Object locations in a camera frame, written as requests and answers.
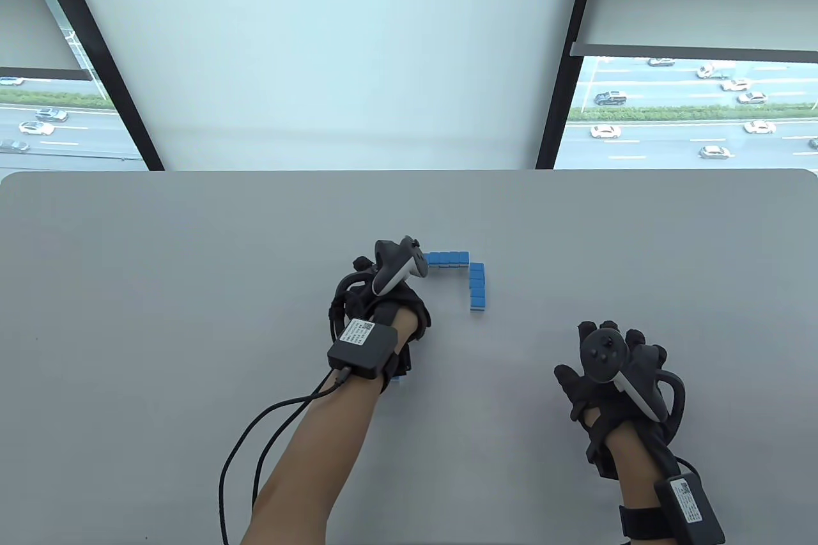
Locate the person's left hand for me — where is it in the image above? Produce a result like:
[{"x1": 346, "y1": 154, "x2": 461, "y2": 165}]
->
[{"x1": 329, "y1": 256, "x2": 432, "y2": 380}]

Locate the person's right hand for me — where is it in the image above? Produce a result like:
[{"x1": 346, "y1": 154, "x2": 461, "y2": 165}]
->
[{"x1": 553, "y1": 320, "x2": 688, "y2": 480}]

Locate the person's left forearm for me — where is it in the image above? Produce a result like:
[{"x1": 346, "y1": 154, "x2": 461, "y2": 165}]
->
[{"x1": 240, "y1": 307, "x2": 419, "y2": 545}]

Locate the person's right forearm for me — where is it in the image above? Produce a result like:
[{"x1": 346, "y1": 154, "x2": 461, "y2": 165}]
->
[{"x1": 606, "y1": 424, "x2": 700, "y2": 545}]

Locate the black white handheld controller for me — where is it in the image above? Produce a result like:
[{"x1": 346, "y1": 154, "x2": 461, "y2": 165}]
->
[
  {"x1": 329, "y1": 236, "x2": 429, "y2": 341},
  {"x1": 579, "y1": 328, "x2": 687, "y2": 426}
]

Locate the wide white roller blind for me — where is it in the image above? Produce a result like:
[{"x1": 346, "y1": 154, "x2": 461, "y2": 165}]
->
[{"x1": 56, "y1": 0, "x2": 589, "y2": 170}]

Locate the black window frame pillar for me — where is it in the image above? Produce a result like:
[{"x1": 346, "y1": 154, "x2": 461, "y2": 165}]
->
[
  {"x1": 26, "y1": 0, "x2": 168, "y2": 172},
  {"x1": 536, "y1": 0, "x2": 606, "y2": 170}
]

